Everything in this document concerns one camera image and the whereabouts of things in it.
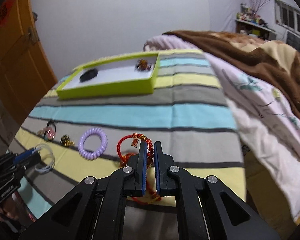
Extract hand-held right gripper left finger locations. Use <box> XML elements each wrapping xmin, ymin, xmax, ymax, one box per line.
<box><xmin>19</xmin><ymin>141</ymin><xmax>148</xmax><ymax>240</ymax></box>

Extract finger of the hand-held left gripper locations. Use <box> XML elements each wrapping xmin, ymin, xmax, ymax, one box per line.
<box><xmin>19</xmin><ymin>152</ymin><xmax>42</xmax><ymax>172</ymax></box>
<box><xmin>14</xmin><ymin>148</ymin><xmax>40</xmax><ymax>163</ymax></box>

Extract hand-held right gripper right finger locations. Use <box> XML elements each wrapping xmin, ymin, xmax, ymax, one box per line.
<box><xmin>154</xmin><ymin>141</ymin><xmax>282</xmax><ymax>240</ymax></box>

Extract clear white hair ties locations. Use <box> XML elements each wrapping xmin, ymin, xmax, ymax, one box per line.
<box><xmin>34</xmin><ymin>144</ymin><xmax>56</xmax><ymax>175</ymax></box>

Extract pink round charm hair tie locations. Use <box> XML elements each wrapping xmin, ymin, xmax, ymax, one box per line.
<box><xmin>44</xmin><ymin>121</ymin><xmax>57</xmax><ymax>141</ymax></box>

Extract red string bracelet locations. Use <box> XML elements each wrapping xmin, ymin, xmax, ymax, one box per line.
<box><xmin>117</xmin><ymin>133</ymin><xmax>163</xmax><ymax>205</ymax></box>

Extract small gold hair claw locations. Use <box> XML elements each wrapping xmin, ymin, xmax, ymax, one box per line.
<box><xmin>60</xmin><ymin>135</ymin><xmax>75</xmax><ymax>147</ymax></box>

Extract purple spiral hair tie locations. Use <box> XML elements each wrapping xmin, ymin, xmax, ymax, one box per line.
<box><xmin>77</xmin><ymin>128</ymin><xmax>108</xmax><ymax>160</ymax></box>

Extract lime green shallow box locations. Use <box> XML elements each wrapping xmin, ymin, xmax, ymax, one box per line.
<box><xmin>56</xmin><ymin>52</ymin><xmax>161</xmax><ymax>100</ymax></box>

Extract black hair band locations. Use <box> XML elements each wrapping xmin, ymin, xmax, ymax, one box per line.
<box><xmin>79</xmin><ymin>69</ymin><xmax>98</xmax><ymax>82</ymax></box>

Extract brown beaded hair accessory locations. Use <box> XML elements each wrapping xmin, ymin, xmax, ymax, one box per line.
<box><xmin>135</xmin><ymin>59</ymin><xmax>152</xmax><ymax>72</ymax></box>

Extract person's left hand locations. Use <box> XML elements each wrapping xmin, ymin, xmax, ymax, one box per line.
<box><xmin>0</xmin><ymin>200</ymin><xmax>21</xmax><ymax>222</ymax></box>

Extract striped bed blanket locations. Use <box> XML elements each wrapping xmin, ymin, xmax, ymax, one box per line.
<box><xmin>9</xmin><ymin>49</ymin><xmax>247</xmax><ymax>222</ymax></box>

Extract orange wooden door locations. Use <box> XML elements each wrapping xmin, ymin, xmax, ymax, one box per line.
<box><xmin>0</xmin><ymin>0</ymin><xmax>58</xmax><ymax>127</ymax></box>

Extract pink floral quilt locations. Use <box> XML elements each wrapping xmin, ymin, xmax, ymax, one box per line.
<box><xmin>143</xmin><ymin>35</ymin><xmax>300</xmax><ymax>225</ymax></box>

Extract metal door lock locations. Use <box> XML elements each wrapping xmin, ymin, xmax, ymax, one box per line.
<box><xmin>27</xmin><ymin>27</ymin><xmax>40</xmax><ymax>46</ymax></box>

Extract red door poster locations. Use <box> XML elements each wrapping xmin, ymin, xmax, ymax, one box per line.
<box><xmin>0</xmin><ymin>0</ymin><xmax>16</xmax><ymax>30</ymax></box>

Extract brown fleece blanket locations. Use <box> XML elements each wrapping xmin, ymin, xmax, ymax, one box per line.
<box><xmin>162</xmin><ymin>30</ymin><xmax>300</xmax><ymax>130</ymax></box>

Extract row of small shelf items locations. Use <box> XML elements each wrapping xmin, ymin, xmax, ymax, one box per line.
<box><xmin>236</xmin><ymin>4</ymin><xmax>269</xmax><ymax>27</ymax></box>

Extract black headboard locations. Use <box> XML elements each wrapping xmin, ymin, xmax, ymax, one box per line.
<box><xmin>286</xmin><ymin>31</ymin><xmax>300</xmax><ymax>58</ymax></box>

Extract purple decorative branches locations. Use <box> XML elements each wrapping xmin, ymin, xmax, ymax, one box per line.
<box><xmin>245</xmin><ymin>0</ymin><xmax>271</xmax><ymax>14</ymax></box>

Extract window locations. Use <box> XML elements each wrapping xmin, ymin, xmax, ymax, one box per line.
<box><xmin>274</xmin><ymin>0</ymin><xmax>300</xmax><ymax>37</ymax></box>

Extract brown bed frame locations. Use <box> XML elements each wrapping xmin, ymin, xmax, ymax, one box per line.
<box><xmin>244</xmin><ymin>151</ymin><xmax>298</xmax><ymax>232</ymax></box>

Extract wall shelf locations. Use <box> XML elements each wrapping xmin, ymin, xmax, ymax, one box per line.
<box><xmin>235</xmin><ymin>17</ymin><xmax>277</xmax><ymax>41</ymax></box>

